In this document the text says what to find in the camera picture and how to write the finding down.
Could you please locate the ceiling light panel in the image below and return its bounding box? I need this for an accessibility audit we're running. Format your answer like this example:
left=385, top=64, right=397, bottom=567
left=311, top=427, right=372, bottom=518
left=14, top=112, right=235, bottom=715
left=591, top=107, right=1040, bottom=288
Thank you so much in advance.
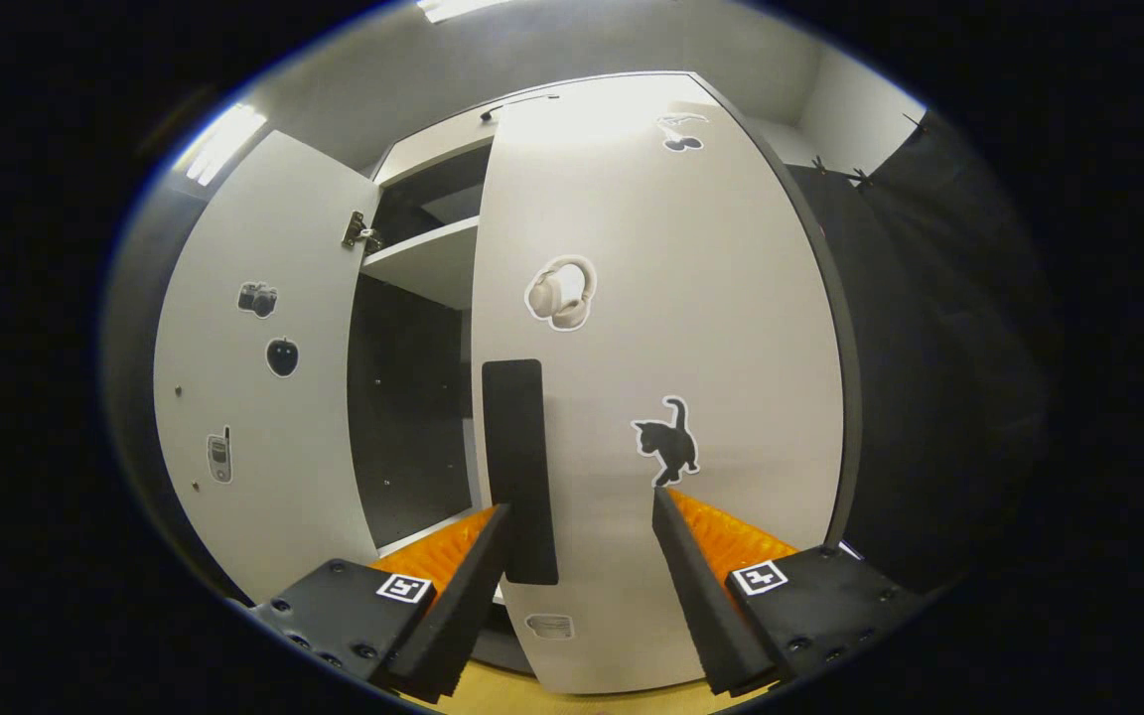
left=418, top=0, right=515, bottom=24
left=173, top=102, right=268, bottom=188

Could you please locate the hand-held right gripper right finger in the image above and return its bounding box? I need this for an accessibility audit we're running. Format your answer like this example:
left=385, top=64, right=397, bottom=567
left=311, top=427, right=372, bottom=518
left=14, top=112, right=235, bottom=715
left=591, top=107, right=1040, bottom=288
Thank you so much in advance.
left=651, top=485, right=930, bottom=698

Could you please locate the white cabinet drawer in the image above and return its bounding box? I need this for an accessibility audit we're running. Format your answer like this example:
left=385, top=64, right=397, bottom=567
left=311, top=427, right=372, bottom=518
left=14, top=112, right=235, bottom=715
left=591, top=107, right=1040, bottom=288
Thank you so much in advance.
left=373, top=94, right=499, bottom=190

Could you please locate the white door with phone sticker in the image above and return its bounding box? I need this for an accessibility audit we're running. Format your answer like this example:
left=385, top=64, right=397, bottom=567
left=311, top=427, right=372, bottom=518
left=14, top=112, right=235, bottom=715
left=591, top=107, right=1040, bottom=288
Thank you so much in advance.
left=153, top=129, right=381, bottom=605

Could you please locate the black drawer handle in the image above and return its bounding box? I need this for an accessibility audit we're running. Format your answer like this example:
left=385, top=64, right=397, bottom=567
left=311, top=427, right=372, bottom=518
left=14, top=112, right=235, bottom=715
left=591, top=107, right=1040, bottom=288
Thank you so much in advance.
left=480, top=92, right=561, bottom=122

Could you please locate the black door handle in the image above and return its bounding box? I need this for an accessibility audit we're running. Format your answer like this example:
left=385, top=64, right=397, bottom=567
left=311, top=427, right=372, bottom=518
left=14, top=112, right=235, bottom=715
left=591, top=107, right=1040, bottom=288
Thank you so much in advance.
left=481, top=358, right=560, bottom=587

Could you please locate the metal door hinge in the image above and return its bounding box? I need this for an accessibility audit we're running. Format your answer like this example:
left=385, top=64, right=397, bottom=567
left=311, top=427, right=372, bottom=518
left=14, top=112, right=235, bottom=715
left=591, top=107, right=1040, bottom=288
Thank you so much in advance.
left=341, top=211, right=384, bottom=254

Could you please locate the white cabinet shelf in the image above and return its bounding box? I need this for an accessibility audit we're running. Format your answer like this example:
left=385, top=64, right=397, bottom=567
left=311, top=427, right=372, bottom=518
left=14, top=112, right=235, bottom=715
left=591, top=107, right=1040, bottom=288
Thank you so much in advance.
left=376, top=508, right=482, bottom=559
left=360, top=215, right=481, bottom=311

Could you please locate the white and grey cabinet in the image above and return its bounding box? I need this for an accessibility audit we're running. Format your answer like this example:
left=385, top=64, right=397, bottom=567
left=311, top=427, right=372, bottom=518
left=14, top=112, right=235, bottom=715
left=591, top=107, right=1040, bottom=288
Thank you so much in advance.
left=347, top=70, right=866, bottom=676

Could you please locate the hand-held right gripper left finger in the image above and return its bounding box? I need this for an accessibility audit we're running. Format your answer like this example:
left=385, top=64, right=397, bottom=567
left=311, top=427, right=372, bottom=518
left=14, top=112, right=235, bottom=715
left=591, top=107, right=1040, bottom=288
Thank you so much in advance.
left=239, top=501, right=515, bottom=706

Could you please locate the white door with headphones sticker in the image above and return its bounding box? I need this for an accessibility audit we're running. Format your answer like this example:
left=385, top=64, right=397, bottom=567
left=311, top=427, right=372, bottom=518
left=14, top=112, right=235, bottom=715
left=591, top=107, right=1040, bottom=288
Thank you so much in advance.
left=471, top=71, right=846, bottom=696

